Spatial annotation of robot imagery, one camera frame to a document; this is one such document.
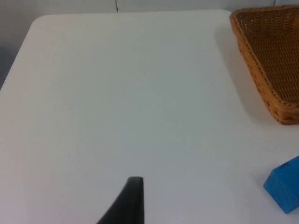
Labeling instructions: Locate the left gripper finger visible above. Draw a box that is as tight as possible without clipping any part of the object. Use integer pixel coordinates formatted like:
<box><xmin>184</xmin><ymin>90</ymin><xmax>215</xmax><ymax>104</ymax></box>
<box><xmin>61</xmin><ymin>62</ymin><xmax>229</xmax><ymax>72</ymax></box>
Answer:
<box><xmin>96</xmin><ymin>176</ymin><xmax>145</xmax><ymax>224</ymax></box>

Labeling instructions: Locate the pale brown wicker basket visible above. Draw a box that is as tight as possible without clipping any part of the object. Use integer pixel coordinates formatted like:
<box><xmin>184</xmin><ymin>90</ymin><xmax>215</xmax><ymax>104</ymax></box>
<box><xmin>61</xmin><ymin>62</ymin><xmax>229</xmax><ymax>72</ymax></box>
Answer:
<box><xmin>229</xmin><ymin>4</ymin><xmax>299</xmax><ymax>126</ymax></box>

